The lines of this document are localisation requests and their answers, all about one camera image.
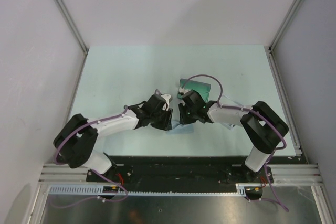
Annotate light blue cleaning cloth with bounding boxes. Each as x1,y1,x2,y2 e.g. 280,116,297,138
166,121,194,135

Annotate grey glasses case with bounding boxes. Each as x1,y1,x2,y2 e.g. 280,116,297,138
179,79,211,102

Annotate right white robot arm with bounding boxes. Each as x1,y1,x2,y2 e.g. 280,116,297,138
178,88,289,183

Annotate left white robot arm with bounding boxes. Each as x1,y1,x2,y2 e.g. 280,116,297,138
53,90,173,182

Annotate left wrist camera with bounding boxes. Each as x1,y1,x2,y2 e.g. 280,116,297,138
154,89,173,111

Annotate white frame sunglasses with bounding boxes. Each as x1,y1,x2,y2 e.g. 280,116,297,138
221,94,244,130

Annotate grey slotted cable duct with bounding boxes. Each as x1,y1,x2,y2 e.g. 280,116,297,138
49,184,257,197

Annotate right aluminium frame post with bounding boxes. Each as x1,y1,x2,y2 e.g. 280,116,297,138
270,0,321,50

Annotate aluminium frame post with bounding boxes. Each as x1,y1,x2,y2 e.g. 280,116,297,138
39,0,89,53
270,0,321,50

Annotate left aluminium frame post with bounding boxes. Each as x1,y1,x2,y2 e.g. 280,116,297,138
39,0,89,53

